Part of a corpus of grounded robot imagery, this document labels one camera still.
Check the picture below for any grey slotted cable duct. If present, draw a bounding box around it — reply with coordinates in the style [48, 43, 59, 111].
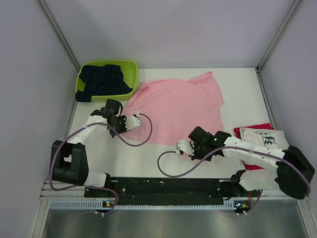
[50, 200, 248, 211]

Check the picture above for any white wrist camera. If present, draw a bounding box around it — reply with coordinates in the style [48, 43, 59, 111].
[125, 113, 142, 131]
[176, 140, 194, 156]

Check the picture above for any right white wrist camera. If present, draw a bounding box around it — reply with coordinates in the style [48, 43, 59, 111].
[176, 140, 194, 156]

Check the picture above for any navy blue t shirt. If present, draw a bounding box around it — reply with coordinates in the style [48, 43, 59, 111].
[75, 64, 132, 102]

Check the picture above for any pink t shirt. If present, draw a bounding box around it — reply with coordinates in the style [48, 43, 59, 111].
[123, 72, 224, 146]

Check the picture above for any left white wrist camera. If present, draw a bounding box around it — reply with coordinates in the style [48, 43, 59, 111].
[125, 113, 142, 131]

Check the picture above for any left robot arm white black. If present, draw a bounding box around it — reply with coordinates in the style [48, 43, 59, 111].
[49, 99, 126, 197]

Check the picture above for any folded white printed t shirt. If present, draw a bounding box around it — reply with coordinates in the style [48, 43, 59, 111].
[239, 127, 289, 150]

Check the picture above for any folded red t shirt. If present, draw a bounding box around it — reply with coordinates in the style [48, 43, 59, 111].
[233, 123, 274, 171]

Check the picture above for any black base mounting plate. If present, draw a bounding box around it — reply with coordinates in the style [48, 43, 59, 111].
[84, 176, 263, 205]

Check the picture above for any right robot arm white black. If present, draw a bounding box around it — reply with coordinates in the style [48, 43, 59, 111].
[188, 126, 315, 199]

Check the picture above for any lime green plastic basin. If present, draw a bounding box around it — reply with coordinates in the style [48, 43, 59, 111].
[75, 59, 138, 102]

